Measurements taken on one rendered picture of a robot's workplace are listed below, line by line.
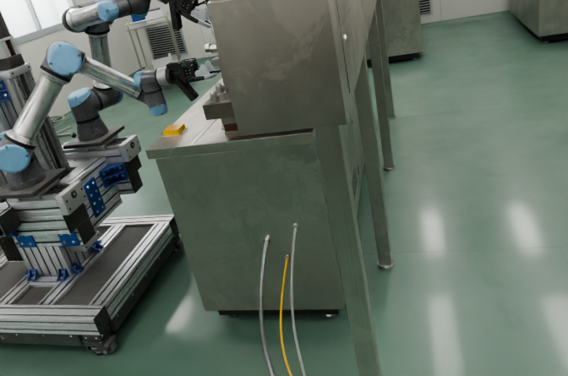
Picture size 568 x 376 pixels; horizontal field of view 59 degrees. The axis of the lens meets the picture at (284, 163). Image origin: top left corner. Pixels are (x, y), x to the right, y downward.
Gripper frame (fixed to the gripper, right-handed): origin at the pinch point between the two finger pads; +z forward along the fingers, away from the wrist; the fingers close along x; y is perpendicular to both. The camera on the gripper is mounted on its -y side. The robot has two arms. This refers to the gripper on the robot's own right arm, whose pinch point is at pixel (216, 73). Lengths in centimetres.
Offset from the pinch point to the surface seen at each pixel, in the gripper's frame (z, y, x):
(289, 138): 31.6, -20.1, -26.3
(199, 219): -12, -51, -26
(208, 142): 0.1, -19.0, -25.0
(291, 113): 49, 9, -84
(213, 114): 2.9, -9.9, -20.3
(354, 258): 56, -36, -77
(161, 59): -247, -72, 428
